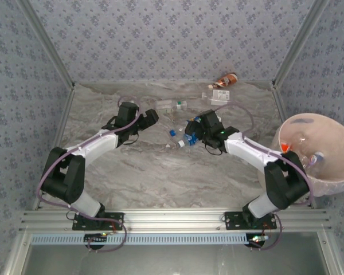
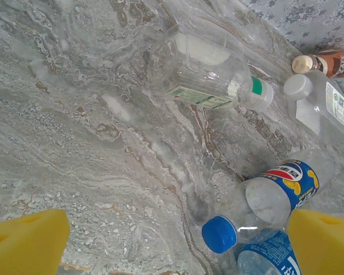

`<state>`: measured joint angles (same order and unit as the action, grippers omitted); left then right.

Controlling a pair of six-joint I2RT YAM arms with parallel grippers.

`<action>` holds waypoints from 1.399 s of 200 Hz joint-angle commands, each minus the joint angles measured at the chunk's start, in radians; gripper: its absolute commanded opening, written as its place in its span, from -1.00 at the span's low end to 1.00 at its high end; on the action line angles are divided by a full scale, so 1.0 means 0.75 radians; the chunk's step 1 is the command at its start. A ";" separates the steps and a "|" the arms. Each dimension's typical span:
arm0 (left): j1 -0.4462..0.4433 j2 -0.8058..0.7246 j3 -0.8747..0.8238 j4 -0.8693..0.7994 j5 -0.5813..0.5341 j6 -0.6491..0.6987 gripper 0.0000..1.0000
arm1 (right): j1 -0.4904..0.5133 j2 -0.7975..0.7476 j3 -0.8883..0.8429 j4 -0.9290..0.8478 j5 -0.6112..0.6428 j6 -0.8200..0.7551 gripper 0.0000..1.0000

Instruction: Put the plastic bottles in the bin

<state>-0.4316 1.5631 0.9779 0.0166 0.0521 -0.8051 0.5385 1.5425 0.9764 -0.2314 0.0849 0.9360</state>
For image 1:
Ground green white label clear bottle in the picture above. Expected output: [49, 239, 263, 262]
[155, 99, 189, 113]

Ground blue cap clear bottle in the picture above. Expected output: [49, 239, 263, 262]
[169, 129, 187, 144]

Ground round pale waste bin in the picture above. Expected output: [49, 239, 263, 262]
[257, 112, 344, 198]

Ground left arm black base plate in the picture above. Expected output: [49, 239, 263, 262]
[72, 210, 125, 231]

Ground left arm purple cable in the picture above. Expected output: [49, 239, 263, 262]
[37, 96, 143, 253]

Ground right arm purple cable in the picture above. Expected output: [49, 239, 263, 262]
[212, 102, 315, 252]

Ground blue label water bottle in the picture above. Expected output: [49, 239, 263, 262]
[176, 130, 203, 148]

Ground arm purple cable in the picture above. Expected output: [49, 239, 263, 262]
[37, 96, 143, 253]
[212, 102, 315, 252]

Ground right small control board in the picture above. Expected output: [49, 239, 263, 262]
[248, 232, 269, 248]

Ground small control board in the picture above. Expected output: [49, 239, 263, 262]
[248, 232, 269, 248]
[84, 233, 108, 245]

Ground slotted grey cable duct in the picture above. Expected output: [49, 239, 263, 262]
[30, 232, 255, 246]

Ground aluminium extrusion mounting rail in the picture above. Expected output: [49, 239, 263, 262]
[18, 208, 333, 233]

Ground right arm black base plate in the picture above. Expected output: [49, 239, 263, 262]
[224, 210, 277, 231]

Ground square clear white-label bottle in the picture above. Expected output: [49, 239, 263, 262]
[201, 89, 233, 107]

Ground aluminium frame leg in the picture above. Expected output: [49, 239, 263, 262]
[1, 231, 32, 275]
[315, 231, 344, 275]

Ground brown label drink bottle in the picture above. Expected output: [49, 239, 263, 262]
[208, 72, 239, 89]

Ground aluminium frame post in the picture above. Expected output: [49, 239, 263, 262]
[15, 0, 76, 90]
[271, 0, 332, 90]

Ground left small control board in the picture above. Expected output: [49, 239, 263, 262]
[84, 233, 108, 245]

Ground grey metal panel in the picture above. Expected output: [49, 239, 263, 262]
[18, 243, 332, 275]

